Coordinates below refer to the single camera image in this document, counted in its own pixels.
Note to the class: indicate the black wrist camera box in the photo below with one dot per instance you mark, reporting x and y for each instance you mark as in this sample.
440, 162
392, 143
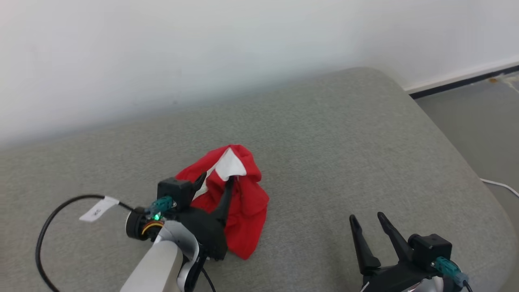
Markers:
429, 249
174, 192

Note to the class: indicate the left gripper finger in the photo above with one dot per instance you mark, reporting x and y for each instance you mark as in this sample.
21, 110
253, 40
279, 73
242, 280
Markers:
226, 202
200, 181

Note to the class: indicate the red jersey with white sleeves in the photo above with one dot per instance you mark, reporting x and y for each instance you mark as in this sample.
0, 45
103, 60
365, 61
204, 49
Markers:
247, 211

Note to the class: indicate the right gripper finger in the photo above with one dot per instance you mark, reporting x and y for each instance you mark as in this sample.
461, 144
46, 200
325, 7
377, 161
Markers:
395, 239
363, 247

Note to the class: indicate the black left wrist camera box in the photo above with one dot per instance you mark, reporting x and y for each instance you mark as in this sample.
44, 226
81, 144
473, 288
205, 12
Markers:
174, 192

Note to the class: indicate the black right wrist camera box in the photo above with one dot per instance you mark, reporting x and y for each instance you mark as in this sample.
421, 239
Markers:
429, 249

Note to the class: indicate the small yellow floor marker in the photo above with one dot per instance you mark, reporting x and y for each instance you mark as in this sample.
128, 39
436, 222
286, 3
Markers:
493, 80

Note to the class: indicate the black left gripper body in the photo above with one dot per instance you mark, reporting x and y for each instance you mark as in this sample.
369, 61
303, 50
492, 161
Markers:
209, 235

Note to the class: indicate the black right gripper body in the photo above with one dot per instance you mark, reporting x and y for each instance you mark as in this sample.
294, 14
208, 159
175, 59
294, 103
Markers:
393, 280

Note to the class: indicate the white wall skirting board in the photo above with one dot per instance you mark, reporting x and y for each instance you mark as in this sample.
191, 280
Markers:
466, 76

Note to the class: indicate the teal left camera connector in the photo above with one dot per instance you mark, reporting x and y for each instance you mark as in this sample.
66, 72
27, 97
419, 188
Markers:
161, 205

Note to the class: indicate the teal camera connector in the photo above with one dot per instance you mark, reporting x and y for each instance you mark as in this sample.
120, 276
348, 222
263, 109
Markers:
448, 269
161, 205

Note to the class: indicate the teal right camera connector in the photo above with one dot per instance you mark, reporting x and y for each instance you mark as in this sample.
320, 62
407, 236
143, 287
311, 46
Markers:
448, 269

